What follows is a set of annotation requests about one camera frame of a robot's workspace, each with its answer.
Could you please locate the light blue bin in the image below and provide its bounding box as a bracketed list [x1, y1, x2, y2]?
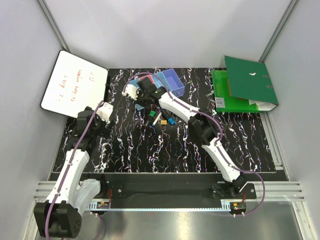
[135, 104, 144, 111]

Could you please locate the pink bin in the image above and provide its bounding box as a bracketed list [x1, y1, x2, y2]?
[138, 74, 155, 84]

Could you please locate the light blue capped marker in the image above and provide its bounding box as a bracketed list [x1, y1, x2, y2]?
[152, 112, 162, 126]

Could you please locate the purple bin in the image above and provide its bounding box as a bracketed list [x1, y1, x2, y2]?
[159, 68, 185, 97]

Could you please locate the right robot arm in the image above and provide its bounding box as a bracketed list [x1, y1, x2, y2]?
[136, 77, 248, 199]

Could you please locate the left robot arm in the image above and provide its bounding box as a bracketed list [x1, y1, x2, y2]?
[33, 102, 115, 240]

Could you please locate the green capped black highlighter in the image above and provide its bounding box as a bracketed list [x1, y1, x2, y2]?
[144, 110, 156, 127]

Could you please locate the blue capped black marker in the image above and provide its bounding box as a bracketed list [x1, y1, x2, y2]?
[161, 108, 176, 126]

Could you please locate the white dry-erase board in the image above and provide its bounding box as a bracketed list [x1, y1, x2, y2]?
[40, 50, 108, 118]

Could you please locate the green plastic folder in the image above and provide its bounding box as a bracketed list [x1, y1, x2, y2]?
[211, 70, 259, 113]

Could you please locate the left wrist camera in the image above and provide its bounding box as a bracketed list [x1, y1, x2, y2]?
[96, 102, 114, 123]

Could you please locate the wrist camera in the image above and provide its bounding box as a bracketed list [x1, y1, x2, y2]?
[96, 102, 114, 123]
[122, 84, 139, 101]

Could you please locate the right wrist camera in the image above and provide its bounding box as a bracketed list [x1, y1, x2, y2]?
[122, 84, 139, 101]

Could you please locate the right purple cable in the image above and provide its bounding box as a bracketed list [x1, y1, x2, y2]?
[124, 72, 266, 217]

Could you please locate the purple cable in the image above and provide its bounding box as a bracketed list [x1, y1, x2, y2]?
[43, 100, 106, 238]
[124, 72, 266, 217]

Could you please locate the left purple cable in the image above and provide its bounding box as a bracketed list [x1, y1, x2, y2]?
[43, 100, 106, 238]

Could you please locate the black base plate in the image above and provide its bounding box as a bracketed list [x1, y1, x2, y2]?
[74, 172, 257, 201]

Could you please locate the green ring binder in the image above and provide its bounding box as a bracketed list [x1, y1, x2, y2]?
[224, 55, 279, 112]

